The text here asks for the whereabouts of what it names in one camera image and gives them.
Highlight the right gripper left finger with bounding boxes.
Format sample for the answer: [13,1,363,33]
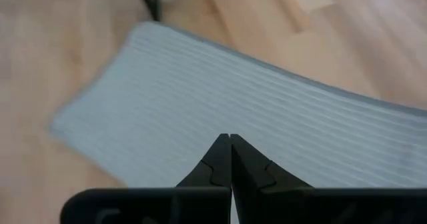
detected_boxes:
[59,133,233,224]

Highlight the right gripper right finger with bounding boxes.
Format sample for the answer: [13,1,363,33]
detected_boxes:
[230,133,427,224]

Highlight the grey microfiber towel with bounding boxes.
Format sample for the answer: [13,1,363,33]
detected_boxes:
[49,20,427,224]

